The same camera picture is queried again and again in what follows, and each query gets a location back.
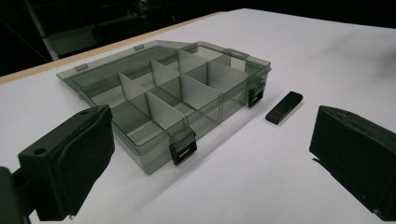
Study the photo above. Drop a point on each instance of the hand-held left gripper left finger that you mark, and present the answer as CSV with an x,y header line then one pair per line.
x,y
62,161

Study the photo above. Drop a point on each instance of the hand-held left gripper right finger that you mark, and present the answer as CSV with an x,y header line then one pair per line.
x,y
358,149

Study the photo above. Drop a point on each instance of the small black rectangular block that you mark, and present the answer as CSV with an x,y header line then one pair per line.
x,y
284,107

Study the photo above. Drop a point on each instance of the clear grey plastic organizer box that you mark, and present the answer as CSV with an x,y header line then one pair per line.
x,y
174,102

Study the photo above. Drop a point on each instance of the metal stand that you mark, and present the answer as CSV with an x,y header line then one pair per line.
x,y
40,29

